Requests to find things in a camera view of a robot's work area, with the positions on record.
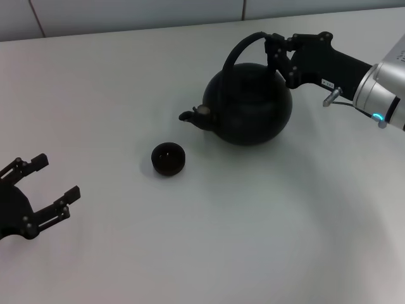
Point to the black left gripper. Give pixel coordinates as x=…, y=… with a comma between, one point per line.
x=12, y=212

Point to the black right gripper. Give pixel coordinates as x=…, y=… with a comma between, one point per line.
x=326, y=63

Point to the black round teapot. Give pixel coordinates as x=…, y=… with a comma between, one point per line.
x=246, y=117

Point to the small black teacup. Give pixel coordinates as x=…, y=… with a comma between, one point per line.
x=167, y=158

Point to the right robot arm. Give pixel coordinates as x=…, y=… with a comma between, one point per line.
x=373, y=85

